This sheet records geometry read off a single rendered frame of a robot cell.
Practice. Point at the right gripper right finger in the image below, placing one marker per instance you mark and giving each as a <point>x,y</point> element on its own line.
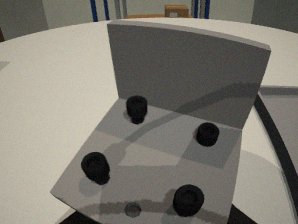
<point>238,217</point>

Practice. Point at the grey l-shaped bracket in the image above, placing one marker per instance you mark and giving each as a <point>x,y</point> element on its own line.
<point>188,76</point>

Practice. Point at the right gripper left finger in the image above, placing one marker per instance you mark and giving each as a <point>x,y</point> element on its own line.
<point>78,218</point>

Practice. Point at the grey rectangular tray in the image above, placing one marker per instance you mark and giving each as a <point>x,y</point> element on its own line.
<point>282,128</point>

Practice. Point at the black socket head screw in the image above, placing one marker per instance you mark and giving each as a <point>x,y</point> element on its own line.
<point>96,167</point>
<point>136,108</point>
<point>188,200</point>
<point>207,134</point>

